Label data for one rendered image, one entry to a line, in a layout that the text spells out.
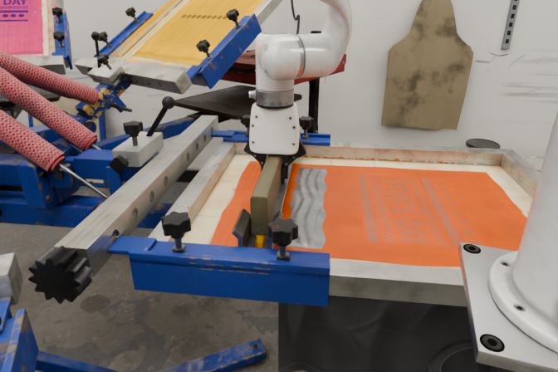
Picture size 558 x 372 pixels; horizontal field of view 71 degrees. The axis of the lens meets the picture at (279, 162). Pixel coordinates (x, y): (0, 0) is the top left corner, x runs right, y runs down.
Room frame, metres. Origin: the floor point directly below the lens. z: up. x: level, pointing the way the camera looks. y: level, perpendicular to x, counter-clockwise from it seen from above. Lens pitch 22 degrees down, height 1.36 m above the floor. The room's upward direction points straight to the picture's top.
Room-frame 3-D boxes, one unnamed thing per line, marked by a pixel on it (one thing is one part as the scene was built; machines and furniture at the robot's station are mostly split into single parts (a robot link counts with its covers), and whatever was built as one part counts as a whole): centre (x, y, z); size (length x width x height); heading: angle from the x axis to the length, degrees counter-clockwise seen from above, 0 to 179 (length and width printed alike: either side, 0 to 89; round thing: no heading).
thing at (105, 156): (0.81, 0.36, 1.02); 0.17 x 0.06 x 0.05; 83
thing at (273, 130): (0.77, 0.01, 1.12); 0.10 x 0.07 x 0.11; 83
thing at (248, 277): (0.49, 0.07, 0.97); 0.30 x 0.05 x 0.07; 83
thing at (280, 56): (0.73, 0.00, 1.25); 0.15 x 0.10 x 0.11; 24
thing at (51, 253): (0.44, 0.29, 1.02); 0.07 x 0.06 x 0.07; 83
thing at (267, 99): (0.77, 0.02, 1.18); 0.09 x 0.07 x 0.03; 83
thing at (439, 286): (0.74, -0.20, 0.97); 0.79 x 0.58 x 0.04; 83
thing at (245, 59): (2.00, -0.01, 1.06); 0.61 x 0.46 x 0.12; 143
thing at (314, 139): (1.05, 0.01, 0.97); 0.30 x 0.05 x 0.07; 83
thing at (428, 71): (2.61, -0.98, 1.06); 0.53 x 0.07 x 1.05; 83
